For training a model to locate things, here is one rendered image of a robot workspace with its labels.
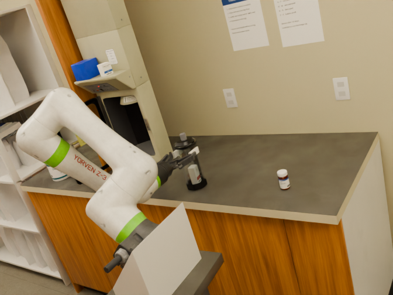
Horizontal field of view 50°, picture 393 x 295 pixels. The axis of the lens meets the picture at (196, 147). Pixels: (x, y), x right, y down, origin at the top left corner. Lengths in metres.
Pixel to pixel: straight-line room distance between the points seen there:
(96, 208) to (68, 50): 1.20
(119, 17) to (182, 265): 1.27
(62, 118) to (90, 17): 0.81
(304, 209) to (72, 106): 0.94
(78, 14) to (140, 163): 1.13
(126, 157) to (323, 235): 0.81
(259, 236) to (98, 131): 0.82
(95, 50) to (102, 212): 1.11
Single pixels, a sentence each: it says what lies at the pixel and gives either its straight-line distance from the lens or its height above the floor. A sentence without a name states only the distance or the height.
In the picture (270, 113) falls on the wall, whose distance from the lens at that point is 2.35.
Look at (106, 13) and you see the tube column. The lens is 2.17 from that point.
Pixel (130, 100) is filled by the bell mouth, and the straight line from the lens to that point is 2.30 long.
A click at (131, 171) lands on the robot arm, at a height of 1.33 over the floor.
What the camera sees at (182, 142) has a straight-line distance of 1.89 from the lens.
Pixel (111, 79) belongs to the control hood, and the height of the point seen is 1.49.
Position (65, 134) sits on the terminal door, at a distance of 2.31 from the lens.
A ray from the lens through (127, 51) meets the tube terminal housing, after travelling 2.18.
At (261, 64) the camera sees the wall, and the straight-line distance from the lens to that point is 2.26.
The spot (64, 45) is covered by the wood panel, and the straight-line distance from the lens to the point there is 2.40.
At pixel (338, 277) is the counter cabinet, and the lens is 1.83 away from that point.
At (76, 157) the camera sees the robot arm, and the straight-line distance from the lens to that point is 1.67.
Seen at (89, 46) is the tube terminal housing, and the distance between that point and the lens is 2.33.
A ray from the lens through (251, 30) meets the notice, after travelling 2.23.
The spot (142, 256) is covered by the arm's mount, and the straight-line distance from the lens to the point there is 1.30.
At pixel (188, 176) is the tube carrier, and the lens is 1.95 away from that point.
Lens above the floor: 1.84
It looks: 22 degrees down
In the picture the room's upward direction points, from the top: 17 degrees counter-clockwise
